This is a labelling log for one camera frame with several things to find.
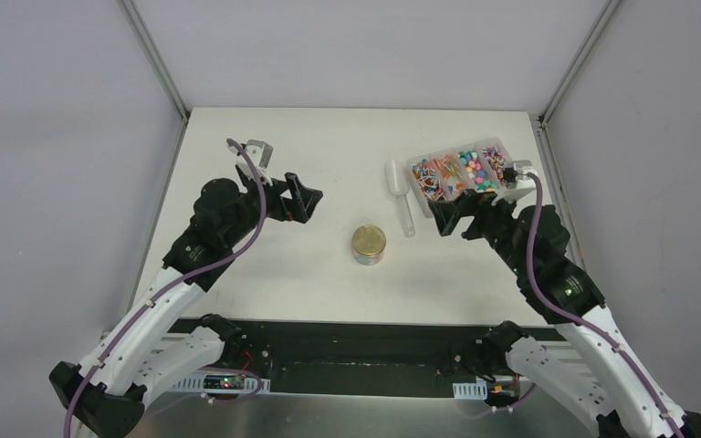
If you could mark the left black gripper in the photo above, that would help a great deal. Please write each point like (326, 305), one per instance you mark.
(271, 194)

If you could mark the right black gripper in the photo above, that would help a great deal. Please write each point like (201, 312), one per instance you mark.
(447, 213)

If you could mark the clear plastic scoop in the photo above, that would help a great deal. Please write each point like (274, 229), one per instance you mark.
(399, 188)

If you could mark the clear plastic jar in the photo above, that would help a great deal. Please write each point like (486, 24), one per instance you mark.
(367, 257)

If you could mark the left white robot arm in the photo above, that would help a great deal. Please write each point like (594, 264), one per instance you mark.
(109, 389)

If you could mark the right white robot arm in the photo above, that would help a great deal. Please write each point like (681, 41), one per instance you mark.
(621, 399)

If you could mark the clear compartment candy box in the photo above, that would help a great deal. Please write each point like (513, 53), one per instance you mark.
(443, 175)

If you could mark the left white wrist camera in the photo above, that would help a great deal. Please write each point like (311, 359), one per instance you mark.
(252, 159)

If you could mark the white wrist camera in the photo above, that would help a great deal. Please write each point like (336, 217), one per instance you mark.
(515, 182)
(252, 159)

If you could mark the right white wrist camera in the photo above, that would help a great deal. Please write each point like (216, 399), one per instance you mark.
(515, 182)

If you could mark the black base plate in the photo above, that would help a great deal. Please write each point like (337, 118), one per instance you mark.
(385, 360)

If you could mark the right white cable duct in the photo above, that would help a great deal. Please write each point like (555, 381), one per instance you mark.
(476, 390)

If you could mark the white cable duct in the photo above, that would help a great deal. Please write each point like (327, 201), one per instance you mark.
(476, 390)
(223, 383)

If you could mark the right aluminium frame post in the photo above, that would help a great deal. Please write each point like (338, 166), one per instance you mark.
(594, 35)

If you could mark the aluminium frame post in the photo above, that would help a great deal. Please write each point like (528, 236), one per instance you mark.
(152, 53)
(594, 35)

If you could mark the left white cable duct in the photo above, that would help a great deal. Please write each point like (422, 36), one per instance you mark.
(223, 383)

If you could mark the left aluminium frame post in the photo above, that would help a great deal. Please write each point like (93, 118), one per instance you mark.
(152, 53)

